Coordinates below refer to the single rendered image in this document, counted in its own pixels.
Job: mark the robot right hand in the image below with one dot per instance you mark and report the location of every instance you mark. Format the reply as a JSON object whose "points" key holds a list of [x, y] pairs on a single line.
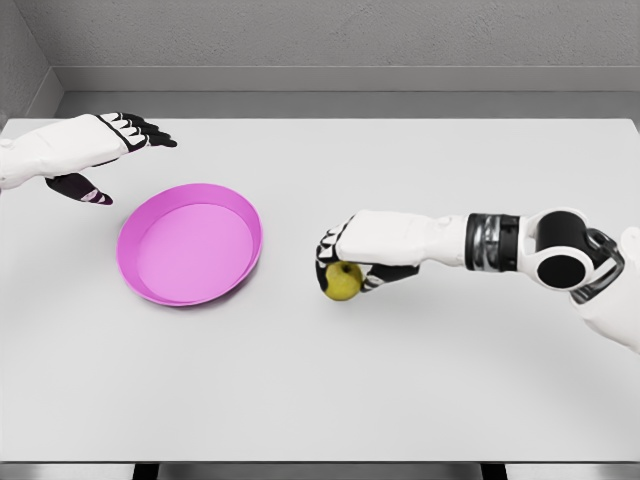
{"points": [[380, 237]]}

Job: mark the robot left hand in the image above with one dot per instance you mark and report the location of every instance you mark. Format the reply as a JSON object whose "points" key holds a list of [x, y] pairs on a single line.
{"points": [[82, 145]]}

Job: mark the yellow-green apple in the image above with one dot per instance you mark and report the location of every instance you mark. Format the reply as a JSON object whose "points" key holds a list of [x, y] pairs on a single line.
{"points": [[344, 282]]}

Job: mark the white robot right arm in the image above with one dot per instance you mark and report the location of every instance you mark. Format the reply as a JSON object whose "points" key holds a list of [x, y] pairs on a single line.
{"points": [[540, 250]]}

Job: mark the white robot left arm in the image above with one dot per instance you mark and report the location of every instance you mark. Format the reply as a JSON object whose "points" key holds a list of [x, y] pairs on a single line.
{"points": [[15, 160]]}

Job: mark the pink round plate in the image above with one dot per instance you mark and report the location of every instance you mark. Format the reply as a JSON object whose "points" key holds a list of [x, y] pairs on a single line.
{"points": [[192, 245]]}

